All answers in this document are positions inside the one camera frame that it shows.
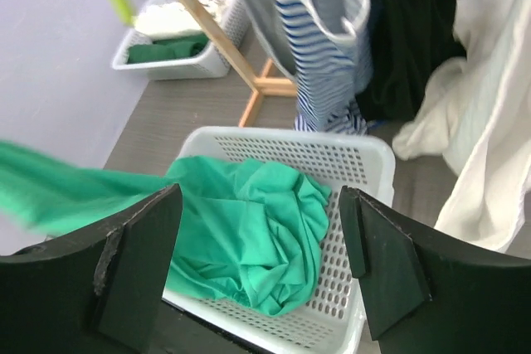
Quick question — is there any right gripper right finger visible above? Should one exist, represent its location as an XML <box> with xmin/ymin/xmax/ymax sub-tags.
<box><xmin>339</xmin><ymin>187</ymin><xmax>530</xmax><ymax>353</ymax></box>

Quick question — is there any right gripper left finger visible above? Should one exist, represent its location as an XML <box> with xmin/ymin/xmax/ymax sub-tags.
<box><xmin>1</xmin><ymin>185</ymin><xmax>183</xmax><ymax>353</ymax></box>

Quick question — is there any green tank top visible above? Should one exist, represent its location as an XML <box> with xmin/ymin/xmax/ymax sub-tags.
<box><xmin>1</xmin><ymin>142</ymin><xmax>331</xmax><ymax>316</ymax></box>

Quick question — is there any grey tank top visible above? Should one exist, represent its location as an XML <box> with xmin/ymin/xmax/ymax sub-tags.
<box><xmin>243</xmin><ymin>0</ymin><xmax>296</xmax><ymax>80</ymax></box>

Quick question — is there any white tank top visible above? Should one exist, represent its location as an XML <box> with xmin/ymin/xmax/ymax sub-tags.
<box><xmin>392</xmin><ymin>0</ymin><xmax>530</xmax><ymax>252</ymax></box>

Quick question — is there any blue striped tank top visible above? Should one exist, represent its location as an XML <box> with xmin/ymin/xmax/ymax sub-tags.
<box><xmin>273</xmin><ymin>0</ymin><xmax>381</xmax><ymax>135</ymax></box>

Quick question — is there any black tank top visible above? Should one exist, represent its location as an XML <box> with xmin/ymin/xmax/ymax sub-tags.
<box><xmin>356</xmin><ymin>0</ymin><xmax>466</xmax><ymax>122</ymax></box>

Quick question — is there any white plastic basket centre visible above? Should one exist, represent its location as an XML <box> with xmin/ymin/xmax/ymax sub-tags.
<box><xmin>163</xmin><ymin>127</ymin><xmax>395</xmax><ymax>353</ymax></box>

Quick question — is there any white plastic basket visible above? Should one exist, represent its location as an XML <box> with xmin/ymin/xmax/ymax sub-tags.
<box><xmin>163</xmin><ymin>127</ymin><xmax>395</xmax><ymax>353</ymax></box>
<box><xmin>111</xmin><ymin>0</ymin><xmax>250</xmax><ymax>80</ymax></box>

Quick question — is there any white plastic basket back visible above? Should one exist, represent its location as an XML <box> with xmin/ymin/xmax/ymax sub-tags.
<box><xmin>111</xmin><ymin>0</ymin><xmax>250</xmax><ymax>80</ymax></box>

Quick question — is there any wooden clothes rack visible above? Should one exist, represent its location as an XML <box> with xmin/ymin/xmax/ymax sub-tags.
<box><xmin>178</xmin><ymin>0</ymin><xmax>297</xmax><ymax>128</ymax></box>

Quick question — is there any dark green folded cloth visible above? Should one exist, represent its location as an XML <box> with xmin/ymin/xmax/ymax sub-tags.
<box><xmin>127</xmin><ymin>33</ymin><xmax>209</xmax><ymax>64</ymax></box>

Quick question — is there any white folded cloth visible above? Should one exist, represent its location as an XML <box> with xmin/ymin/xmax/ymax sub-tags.
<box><xmin>134</xmin><ymin>0</ymin><xmax>233</xmax><ymax>41</ymax></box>

